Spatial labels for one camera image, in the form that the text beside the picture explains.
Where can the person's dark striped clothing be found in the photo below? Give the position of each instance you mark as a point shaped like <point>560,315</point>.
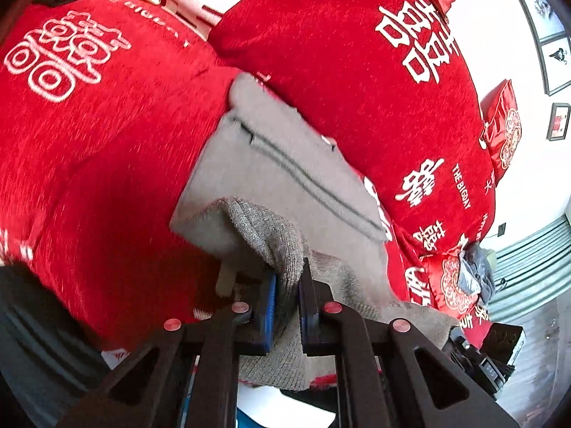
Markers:
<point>40,343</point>

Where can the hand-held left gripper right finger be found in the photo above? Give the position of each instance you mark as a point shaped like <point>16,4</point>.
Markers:
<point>305,310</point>

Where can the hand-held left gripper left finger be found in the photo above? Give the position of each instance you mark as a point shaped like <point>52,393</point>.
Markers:
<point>267,307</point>

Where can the grey crumpled cloth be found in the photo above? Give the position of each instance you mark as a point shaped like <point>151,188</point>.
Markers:
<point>477,272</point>

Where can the red printed blanket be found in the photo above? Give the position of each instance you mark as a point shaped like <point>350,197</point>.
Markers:
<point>111,151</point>

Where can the black framed wall picture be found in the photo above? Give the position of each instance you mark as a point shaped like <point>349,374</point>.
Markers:
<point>542,9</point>
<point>557,64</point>

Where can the grey knit sweater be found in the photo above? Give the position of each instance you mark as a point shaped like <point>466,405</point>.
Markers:
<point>276,178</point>

